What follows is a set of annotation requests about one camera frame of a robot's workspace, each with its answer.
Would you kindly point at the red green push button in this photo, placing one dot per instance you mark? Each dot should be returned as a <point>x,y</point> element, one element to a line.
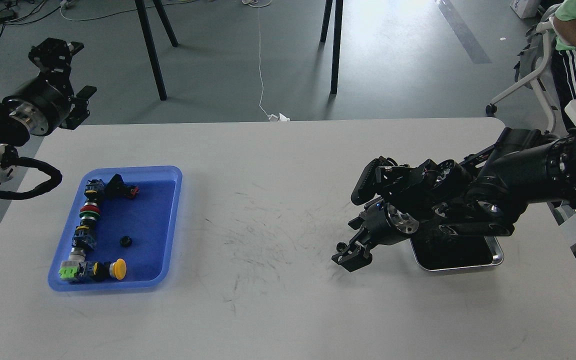
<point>89,213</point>

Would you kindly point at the black stand legs left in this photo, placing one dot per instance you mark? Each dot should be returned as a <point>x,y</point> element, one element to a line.
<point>140,7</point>

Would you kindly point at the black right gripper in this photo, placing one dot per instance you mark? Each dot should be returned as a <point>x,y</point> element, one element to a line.
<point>381,223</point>

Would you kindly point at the black stand legs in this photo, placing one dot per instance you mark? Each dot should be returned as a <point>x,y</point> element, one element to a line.
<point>337,36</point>
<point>140,7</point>

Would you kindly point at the black stand legs right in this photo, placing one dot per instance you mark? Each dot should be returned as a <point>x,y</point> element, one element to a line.
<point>337,36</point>

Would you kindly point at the black red switch component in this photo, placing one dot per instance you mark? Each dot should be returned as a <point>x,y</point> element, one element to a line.
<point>117,188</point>

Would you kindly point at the blue yellow switch block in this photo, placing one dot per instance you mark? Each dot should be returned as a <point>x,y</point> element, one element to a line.
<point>94,190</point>

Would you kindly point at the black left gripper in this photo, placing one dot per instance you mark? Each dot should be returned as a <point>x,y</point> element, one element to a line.
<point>44,103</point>

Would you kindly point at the yellow mushroom push button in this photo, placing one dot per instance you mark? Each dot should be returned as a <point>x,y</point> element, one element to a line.
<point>116,270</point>

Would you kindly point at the small black gear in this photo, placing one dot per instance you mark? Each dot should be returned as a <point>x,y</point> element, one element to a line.
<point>340,247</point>
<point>126,241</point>

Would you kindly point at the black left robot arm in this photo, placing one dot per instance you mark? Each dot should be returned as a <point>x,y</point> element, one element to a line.
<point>13,134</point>

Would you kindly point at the white rolling chair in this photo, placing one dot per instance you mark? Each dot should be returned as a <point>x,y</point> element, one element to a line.
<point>534,63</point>

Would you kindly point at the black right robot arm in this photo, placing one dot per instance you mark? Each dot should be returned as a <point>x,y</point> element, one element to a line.
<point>445,206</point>

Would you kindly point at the blue plastic tray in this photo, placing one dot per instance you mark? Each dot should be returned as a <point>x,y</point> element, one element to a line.
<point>149,219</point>

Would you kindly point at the green white switch block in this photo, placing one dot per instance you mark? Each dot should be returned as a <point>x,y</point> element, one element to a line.
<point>74,270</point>

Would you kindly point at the silver metal tray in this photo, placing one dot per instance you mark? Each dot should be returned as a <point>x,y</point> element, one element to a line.
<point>457,254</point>

